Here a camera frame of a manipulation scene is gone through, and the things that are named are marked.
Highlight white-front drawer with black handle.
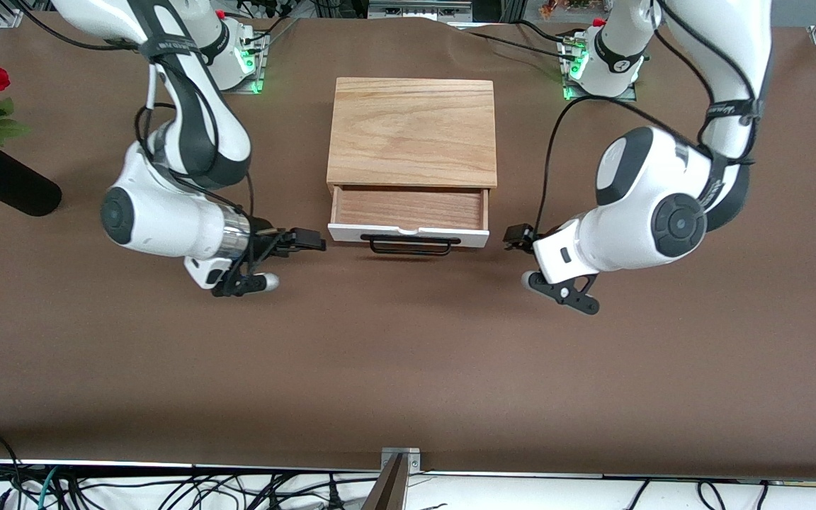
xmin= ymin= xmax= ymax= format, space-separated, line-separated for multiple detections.
xmin=327 ymin=186 xmax=492 ymax=256

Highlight light wooden drawer cabinet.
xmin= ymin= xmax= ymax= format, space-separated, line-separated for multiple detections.
xmin=327 ymin=76 xmax=499 ymax=207

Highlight brown table cover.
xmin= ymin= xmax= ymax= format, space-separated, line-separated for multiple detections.
xmin=0 ymin=13 xmax=816 ymax=478

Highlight orange artificial flowers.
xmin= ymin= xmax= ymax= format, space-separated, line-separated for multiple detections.
xmin=538 ymin=0 xmax=594 ymax=21

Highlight black cylindrical vase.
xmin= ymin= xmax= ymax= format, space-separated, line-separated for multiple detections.
xmin=0 ymin=145 xmax=64 ymax=218

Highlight dark wedge-shaped pole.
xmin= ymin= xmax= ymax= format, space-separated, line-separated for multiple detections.
xmin=361 ymin=453 xmax=409 ymax=510

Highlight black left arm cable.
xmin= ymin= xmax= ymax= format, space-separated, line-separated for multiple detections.
xmin=532 ymin=0 xmax=765 ymax=236

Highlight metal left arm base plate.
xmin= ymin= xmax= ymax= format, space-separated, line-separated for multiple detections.
xmin=562 ymin=37 xmax=640 ymax=103

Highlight long black base cable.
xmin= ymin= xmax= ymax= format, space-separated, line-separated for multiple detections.
xmin=461 ymin=30 xmax=579 ymax=62

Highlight short black base cable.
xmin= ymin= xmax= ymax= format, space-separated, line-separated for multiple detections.
xmin=516 ymin=19 xmax=575 ymax=46

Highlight grey metal bracket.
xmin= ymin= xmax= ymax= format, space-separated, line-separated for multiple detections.
xmin=381 ymin=446 xmax=422 ymax=475

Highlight aluminium frame beam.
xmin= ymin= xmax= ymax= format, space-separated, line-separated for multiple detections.
xmin=368 ymin=0 xmax=473 ymax=23

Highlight tangled black cable bundle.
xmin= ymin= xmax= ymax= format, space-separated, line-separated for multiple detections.
xmin=54 ymin=471 xmax=384 ymax=510

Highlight teal cable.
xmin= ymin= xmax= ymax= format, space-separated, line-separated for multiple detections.
xmin=35 ymin=466 xmax=62 ymax=510

